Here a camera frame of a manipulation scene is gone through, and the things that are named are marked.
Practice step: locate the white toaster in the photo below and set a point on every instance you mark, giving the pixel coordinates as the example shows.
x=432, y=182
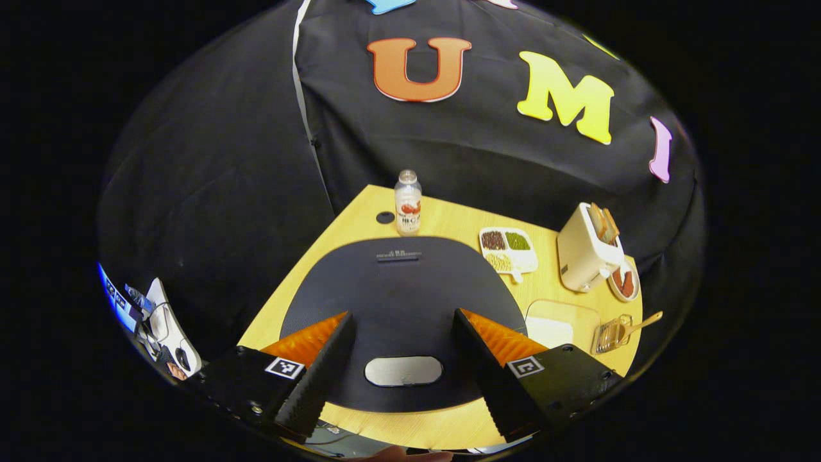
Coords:
x=580, y=256

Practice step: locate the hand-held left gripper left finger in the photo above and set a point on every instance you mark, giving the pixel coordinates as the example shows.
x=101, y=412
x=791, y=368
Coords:
x=321, y=378

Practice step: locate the brown meat piece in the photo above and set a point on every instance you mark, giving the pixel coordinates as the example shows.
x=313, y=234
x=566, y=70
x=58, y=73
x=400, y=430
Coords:
x=628, y=285
x=616, y=279

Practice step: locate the small clear bottle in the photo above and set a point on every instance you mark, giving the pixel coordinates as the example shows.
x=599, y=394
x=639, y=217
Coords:
x=408, y=205

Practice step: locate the white plate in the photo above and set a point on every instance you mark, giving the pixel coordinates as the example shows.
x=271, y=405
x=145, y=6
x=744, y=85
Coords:
x=635, y=282

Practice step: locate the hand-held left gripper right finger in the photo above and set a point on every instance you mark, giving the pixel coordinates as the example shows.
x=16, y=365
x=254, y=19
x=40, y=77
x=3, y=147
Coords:
x=487, y=378

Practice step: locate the white divided grain tray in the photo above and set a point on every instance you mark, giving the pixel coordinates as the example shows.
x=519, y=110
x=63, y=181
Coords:
x=510, y=250

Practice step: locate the toast slice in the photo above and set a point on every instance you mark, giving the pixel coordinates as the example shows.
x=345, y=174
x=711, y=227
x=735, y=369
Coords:
x=611, y=224
x=598, y=223

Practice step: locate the black round cap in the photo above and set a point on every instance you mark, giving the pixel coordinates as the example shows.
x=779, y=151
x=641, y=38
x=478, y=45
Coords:
x=385, y=217

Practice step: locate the black computer mouse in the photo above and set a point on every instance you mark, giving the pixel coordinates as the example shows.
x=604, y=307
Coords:
x=183, y=359

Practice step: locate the computer monitor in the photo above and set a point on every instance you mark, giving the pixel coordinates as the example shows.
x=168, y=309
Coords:
x=115, y=298

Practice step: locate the dark grey rice cooker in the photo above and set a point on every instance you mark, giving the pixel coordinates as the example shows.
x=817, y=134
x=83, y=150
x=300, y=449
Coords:
x=397, y=301

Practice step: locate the clear rice container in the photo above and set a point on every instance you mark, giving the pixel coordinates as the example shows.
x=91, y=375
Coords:
x=551, y=330

